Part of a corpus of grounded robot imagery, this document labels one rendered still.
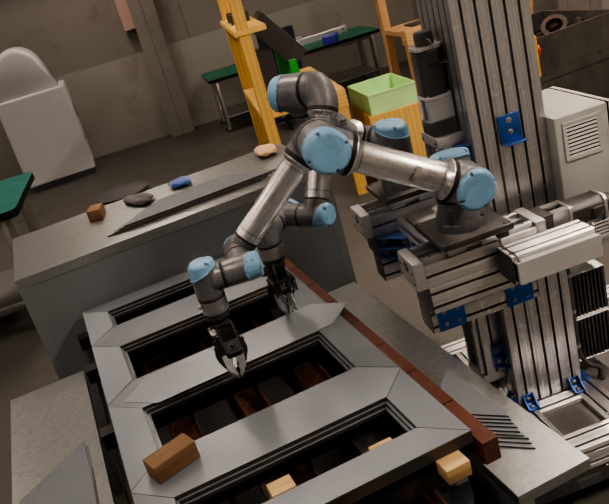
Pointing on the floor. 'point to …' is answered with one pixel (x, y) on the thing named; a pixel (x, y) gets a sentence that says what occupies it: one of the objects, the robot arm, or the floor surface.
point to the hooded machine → (40, 120)
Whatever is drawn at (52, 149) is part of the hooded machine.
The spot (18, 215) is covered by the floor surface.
